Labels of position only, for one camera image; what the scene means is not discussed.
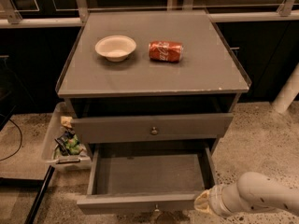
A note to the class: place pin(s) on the white paper bowl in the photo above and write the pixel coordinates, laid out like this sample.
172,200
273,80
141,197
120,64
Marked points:
115,48

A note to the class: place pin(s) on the white pillar leg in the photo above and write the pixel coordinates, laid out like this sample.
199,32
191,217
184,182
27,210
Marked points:
288,93

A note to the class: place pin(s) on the grey drawer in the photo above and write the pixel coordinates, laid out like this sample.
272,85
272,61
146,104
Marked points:
147,176
151,128

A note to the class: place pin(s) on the grey drawer cabinet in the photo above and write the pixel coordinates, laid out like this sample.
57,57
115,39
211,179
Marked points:
207,80

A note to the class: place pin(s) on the grey top drawer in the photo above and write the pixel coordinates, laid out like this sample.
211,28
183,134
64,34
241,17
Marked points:
151,128

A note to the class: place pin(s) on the green snack bags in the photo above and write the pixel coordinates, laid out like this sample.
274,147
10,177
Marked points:
67,144

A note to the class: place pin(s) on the red cola can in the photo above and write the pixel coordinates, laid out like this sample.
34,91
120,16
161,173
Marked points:
165,51

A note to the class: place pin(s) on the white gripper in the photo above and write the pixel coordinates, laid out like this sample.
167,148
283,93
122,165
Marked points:
216,199

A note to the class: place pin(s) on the clear plastic bin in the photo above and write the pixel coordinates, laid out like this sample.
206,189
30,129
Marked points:
59,162

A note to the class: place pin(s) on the metal railing frame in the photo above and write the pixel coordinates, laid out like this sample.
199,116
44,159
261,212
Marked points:
63,13

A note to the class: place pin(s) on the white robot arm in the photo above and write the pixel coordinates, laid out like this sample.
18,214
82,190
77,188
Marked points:
250,193

